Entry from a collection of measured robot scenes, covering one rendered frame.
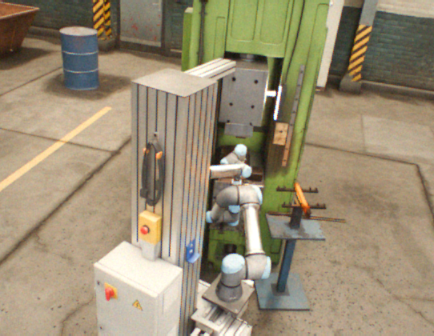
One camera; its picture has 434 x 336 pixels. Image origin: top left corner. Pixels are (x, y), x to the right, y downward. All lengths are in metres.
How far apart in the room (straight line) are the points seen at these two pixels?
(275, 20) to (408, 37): 6.14
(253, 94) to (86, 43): 4.69
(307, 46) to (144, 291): 1.96
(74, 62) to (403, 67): 5.92
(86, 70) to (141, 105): 5.75
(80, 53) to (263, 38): 4.70
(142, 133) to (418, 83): 7.86
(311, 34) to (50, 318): 2.70
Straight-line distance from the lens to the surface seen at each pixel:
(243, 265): 2.35
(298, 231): 3.27
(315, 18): 3.06
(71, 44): 7.37
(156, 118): 1.72
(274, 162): 3.39
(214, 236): 3.54
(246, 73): 2.97
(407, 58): 9.10
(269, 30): 3.06
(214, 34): 3.06
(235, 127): 3.11
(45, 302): 3.66
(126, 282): 1.95
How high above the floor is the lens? 2.59
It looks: 29 degrees down
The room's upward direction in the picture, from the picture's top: 6 degrees clockwise
